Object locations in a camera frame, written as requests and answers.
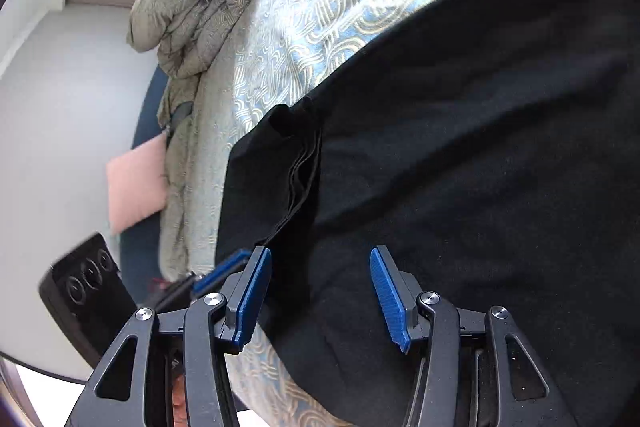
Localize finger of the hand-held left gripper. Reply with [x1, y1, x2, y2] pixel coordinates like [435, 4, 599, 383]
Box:
[152, 248, 253, 314]

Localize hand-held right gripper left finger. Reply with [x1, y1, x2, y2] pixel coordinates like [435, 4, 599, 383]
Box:
[64, 246, 274, 427]

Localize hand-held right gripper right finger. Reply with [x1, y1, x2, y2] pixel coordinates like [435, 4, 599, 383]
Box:
[369, 245, 577, 427]

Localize black pants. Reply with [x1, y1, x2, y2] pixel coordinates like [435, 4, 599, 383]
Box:
[215, 0, 640, 427]

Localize pink pillow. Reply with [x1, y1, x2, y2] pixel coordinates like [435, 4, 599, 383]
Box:
[106, 139, 169, 235]

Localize bed with patterned sheet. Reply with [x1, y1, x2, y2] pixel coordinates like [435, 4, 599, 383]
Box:
[156, 0, 586, 427]

